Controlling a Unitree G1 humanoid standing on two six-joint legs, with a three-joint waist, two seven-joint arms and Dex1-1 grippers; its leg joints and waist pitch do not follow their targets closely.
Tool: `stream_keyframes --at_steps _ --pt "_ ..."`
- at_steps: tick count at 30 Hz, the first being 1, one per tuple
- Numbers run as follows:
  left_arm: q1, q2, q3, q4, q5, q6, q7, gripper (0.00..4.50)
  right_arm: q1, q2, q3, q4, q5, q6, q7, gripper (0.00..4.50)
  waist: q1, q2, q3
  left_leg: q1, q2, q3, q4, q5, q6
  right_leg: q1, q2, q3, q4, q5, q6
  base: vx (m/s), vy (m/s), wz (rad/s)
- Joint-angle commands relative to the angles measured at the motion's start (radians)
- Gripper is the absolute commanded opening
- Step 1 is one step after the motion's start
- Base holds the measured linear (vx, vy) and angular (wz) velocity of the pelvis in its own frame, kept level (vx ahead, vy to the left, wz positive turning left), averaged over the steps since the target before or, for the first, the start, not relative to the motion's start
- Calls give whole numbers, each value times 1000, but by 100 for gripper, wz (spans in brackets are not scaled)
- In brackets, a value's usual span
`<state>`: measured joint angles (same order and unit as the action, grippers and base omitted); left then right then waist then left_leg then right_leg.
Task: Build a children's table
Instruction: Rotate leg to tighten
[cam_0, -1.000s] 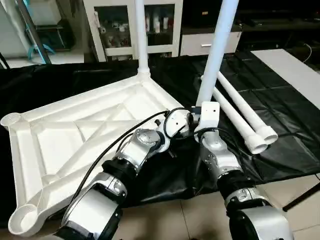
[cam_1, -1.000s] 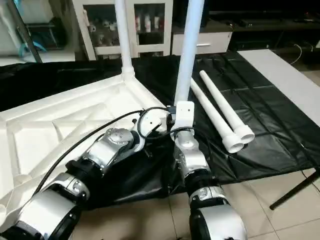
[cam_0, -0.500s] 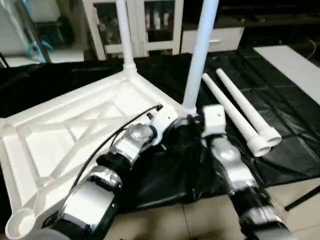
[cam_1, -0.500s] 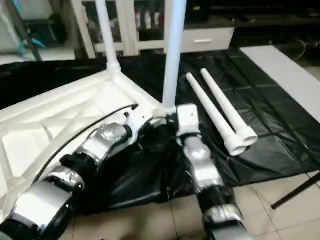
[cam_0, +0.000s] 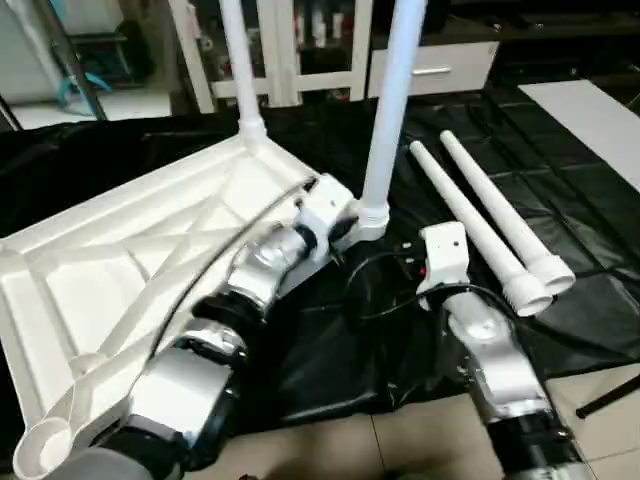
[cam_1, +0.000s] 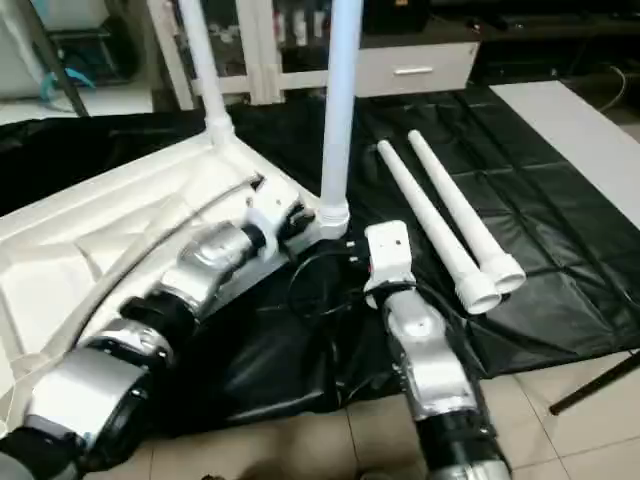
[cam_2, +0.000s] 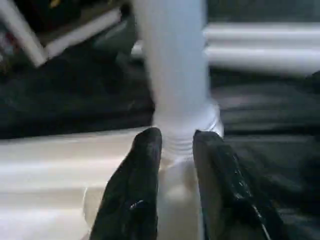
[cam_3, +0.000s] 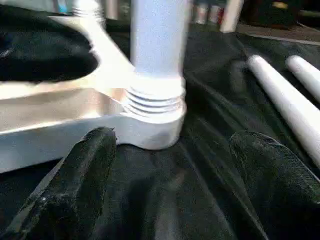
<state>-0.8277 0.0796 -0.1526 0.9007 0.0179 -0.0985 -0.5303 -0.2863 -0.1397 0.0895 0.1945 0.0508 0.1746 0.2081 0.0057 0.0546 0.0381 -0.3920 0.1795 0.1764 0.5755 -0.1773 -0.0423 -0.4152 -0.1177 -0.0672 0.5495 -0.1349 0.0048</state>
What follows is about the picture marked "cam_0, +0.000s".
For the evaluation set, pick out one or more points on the white plastic table leg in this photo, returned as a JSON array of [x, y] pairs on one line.
[[470, 225], [500, 210], [240, 70], [392, 100]]

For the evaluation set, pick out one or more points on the white plastic table top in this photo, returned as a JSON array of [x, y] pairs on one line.
[[150, 240]]

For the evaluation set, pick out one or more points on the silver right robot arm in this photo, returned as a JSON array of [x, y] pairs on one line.
[[490, 360]]

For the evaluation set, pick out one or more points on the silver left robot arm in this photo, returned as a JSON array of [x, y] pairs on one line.
[[180, 390]]

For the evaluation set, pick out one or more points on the black table mat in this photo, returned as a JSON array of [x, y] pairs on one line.
[[330, 350]]

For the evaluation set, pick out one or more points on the white drawer unit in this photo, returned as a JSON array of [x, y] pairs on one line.
[[440, 70]]

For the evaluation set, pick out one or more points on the white glass door cabinet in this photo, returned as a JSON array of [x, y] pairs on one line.
[[280, 50]]

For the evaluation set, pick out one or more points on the white flat board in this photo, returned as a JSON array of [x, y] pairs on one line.
[[590, 125]]

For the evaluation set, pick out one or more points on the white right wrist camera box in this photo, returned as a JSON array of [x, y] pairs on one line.
[[443, 255]]

